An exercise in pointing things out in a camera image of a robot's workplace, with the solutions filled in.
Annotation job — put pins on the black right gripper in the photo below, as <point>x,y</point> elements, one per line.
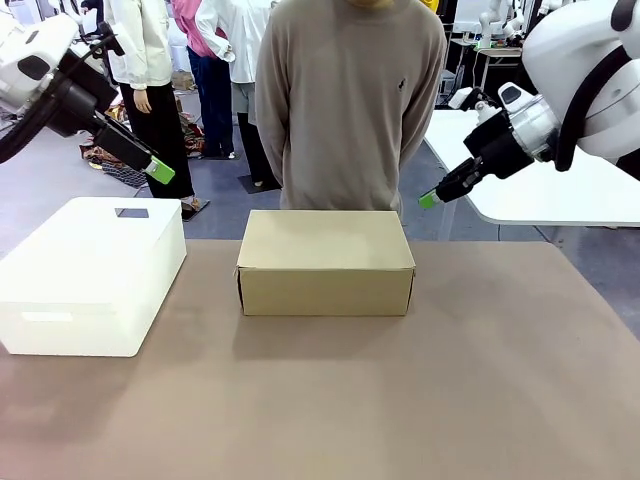
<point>500,147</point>

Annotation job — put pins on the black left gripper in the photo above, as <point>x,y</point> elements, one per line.
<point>112,135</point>

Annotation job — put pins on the brown cardboard shoe box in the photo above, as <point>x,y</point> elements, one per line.
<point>325,260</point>

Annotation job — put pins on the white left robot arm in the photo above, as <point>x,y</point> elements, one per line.
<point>20,50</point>

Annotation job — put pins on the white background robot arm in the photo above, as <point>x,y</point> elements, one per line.
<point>489,22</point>
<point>514,22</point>

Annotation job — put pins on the small cardboard box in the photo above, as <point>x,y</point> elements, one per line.
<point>184,80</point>

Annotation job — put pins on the colourful patterned fabric pile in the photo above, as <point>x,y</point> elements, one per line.
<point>117,174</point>

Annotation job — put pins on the red patterned fabric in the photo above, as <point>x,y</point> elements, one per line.
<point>192,137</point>

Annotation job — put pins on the white rounded table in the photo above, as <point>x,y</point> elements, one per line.
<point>525,200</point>

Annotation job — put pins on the mannequin pink top blue trousers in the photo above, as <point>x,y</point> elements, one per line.
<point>215,100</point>

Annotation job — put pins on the white open cabinet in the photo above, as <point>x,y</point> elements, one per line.
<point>448,89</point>

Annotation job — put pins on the mannequin white jacket black skirt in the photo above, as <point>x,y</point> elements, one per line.
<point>140,45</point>

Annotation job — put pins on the white plastic storage bin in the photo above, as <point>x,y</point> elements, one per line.
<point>75,260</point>

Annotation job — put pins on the person in beige sweater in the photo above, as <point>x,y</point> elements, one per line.
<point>350,100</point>

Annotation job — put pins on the brown workbench with metal legs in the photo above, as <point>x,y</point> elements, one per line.
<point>500,51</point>

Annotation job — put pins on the white board panel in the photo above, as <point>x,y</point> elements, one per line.
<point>467,15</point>

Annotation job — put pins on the yellow hanging garment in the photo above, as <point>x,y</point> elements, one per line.
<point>430,5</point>

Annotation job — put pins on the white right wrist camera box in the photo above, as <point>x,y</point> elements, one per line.
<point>460,98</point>

